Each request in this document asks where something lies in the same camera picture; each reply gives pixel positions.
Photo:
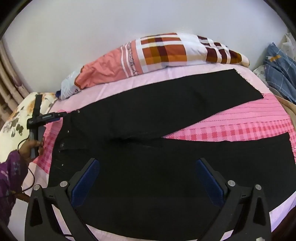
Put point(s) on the blue plaid cloth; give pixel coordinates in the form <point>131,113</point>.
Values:
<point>280,72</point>

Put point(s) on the floral cream pillow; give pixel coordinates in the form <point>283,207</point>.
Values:
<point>15,130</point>

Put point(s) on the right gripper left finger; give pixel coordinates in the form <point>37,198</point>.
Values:
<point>41,222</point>

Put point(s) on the black pants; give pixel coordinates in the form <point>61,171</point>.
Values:
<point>148,185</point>

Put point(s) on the person's left hand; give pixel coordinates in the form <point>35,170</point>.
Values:
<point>27,146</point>

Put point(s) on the pink checkered bed sheet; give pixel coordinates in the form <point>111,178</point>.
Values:
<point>260,119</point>

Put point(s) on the purple sleeved forearm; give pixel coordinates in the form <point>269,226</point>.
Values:
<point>13,173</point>

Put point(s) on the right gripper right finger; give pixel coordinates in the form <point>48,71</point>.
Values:
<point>253,222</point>

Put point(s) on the white patterned cloth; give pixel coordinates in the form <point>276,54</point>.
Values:
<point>287,46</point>

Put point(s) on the orange plaid pillow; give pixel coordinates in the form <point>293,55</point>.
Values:
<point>148,54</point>

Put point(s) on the wooden slatted headboard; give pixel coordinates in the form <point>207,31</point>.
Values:
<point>13,91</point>

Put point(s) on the beige blanket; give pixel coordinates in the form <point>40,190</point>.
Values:
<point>287,105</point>

